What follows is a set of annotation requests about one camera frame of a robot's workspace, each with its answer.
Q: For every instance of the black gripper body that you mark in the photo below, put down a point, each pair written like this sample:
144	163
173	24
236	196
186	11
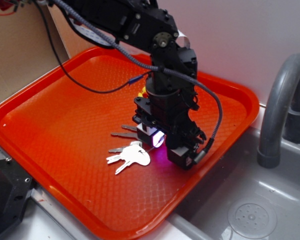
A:
168	111

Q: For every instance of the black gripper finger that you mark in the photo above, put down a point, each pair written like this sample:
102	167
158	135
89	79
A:
181	156

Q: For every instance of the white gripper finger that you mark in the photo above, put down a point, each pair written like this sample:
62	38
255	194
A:
150	135

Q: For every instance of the silver keys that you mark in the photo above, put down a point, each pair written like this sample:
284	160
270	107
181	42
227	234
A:
136	152

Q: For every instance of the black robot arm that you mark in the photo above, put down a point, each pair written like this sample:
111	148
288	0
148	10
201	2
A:
172	74

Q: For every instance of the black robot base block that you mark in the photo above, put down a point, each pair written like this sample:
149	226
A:
15	190

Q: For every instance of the yellow rubber duck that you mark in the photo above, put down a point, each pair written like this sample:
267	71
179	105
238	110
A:
143	93

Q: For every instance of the grey toy sink basin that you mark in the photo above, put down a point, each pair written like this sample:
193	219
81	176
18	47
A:
203	214

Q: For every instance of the red plastic tray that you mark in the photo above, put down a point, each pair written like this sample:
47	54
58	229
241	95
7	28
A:
61	135

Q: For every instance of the sink drain strainer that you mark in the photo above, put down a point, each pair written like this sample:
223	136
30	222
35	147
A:
252	218

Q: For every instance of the grey toy faucet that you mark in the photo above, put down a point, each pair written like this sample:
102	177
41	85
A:
282	114

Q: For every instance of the wooden board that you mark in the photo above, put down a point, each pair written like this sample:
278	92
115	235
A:
72	42

